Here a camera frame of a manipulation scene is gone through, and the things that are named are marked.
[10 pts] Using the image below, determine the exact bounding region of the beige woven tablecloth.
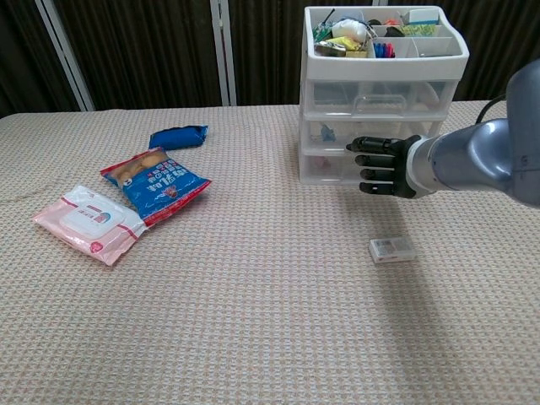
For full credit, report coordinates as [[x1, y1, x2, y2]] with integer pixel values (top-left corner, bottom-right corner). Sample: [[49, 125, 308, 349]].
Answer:
[[0, 100, 540, 405]]

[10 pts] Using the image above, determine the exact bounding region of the pink wet wipes pack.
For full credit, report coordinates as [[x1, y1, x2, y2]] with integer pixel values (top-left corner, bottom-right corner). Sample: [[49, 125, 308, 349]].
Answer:
[[32, 184, 148, 267]]

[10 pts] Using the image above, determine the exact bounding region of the white metal frame post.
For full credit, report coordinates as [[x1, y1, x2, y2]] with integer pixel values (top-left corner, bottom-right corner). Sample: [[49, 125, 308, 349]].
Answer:
[[209, 0, 238, 106], [35, 0, 95, 112]]

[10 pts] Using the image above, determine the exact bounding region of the clear drawer with curved handle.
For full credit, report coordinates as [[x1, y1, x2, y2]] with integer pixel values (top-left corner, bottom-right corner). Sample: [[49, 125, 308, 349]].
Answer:
[[310, 78, 459, 116]]

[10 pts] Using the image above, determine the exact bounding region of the small white printed box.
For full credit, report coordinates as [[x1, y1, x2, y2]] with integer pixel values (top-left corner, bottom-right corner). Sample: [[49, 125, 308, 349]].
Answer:
[[368, 236, 418, 265]]

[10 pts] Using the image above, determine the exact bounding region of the dark pleated curtain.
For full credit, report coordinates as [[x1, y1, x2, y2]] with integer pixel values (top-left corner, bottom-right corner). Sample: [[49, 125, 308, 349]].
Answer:
[[0, 0, 540, 119]]

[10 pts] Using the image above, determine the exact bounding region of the white plastic drawer organizer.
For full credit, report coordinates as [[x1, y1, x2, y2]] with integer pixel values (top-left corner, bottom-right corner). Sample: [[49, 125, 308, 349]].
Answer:
[[298, 5, 471, 186]]

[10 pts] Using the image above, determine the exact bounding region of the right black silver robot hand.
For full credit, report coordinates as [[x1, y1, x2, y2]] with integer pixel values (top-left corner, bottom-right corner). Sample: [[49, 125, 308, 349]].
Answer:
[[345, 134, 423, 200]]

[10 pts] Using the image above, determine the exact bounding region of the white and teal box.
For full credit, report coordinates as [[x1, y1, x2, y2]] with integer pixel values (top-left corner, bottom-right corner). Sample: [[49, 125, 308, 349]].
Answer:
[[408, 8, 440, 26]]

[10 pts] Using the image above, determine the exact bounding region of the yellow packet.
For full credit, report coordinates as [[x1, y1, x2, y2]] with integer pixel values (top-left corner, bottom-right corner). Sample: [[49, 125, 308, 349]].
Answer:
[[324, 36, 364, 51]]

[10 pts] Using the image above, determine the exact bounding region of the small dark blue snack packet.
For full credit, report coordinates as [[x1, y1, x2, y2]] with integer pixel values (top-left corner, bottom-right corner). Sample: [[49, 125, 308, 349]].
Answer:
[[148, 125, 209, 151]]

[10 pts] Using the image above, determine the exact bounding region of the shiny foil candy packet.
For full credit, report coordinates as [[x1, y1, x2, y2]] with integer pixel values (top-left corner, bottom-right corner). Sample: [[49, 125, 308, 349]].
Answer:
[[315, 41, 348, 57]]

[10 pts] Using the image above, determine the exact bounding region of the clear drawer holding blue clip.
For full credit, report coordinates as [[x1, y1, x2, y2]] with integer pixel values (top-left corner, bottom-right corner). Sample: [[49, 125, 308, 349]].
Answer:
[[306, 119, 444, 152]]

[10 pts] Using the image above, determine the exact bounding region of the green patterned packet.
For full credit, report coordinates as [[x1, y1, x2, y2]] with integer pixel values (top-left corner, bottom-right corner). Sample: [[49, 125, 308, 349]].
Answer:
[[400, 24, 440, 38]]

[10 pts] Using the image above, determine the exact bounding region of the white soft pouch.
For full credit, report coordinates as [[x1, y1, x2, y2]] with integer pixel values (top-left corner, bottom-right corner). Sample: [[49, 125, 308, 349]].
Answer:
[[331, 19, 371, 42]]

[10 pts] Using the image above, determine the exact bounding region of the blue biscuit bag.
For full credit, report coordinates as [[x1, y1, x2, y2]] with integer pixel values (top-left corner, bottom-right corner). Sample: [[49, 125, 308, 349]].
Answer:
[[100, 146, 213, 228]]

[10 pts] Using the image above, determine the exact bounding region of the blue binder clips bundle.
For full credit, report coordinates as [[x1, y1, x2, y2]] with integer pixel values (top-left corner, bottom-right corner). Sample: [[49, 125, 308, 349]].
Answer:
[[373, 40, 397, 59]]

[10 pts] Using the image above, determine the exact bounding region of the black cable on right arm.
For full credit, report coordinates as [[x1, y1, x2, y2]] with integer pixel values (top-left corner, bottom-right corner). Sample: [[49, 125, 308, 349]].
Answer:
[[476, 93, 507, 126]]

